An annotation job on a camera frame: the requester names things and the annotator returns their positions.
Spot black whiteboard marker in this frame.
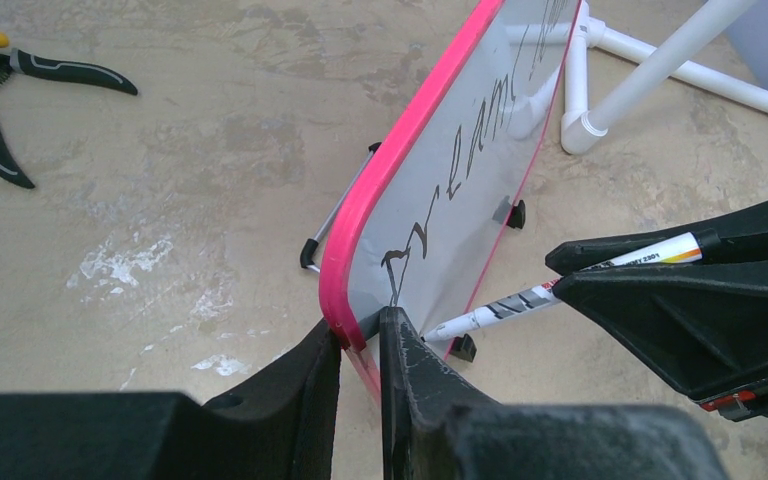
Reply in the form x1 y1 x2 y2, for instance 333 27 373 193
421 228 722 344

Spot whiteboard rear support leg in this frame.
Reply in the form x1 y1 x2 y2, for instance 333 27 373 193
299 142 381 274

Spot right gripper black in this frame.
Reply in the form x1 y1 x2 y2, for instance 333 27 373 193
545 200 768 422

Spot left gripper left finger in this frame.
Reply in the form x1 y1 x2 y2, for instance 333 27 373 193
0 323 341 479

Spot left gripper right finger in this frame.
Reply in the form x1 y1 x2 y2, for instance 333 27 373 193
379 307 728 479

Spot white pvc pipe frame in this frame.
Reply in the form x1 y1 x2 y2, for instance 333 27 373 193
503 0 768 157

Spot whiteboard with red frame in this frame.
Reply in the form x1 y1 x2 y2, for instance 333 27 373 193
319 1 581 399

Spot black whiteboard stand foot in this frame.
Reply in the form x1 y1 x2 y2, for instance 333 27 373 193
492 196 526 230

